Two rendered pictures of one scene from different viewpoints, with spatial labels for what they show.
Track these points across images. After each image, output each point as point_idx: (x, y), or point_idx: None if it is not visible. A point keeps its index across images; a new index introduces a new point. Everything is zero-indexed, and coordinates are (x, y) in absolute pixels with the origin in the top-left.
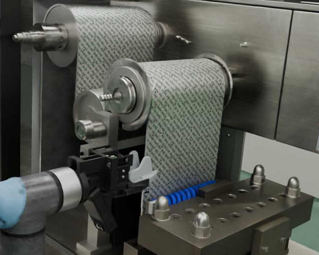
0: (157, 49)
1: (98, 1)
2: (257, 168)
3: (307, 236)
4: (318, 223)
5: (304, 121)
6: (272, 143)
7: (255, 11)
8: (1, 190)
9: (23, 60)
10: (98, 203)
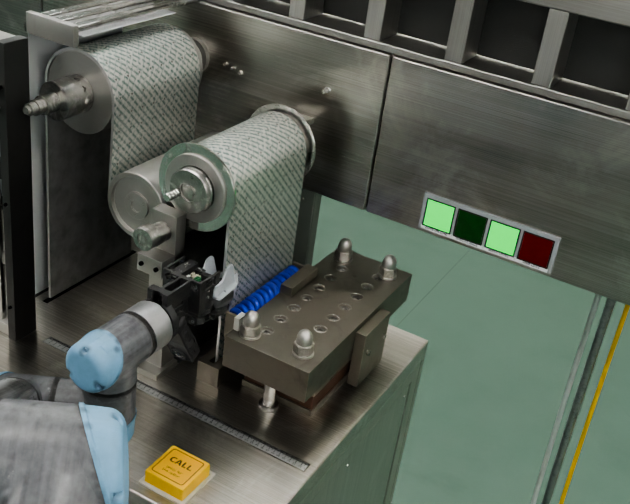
0: None
1: None
2: (344, 243)
3: (356, 247)
4: (369, 225)
5: (404, 191)
6: None
7: (342, 48)
8: (95, 353)
9: None
10: (183, 334)
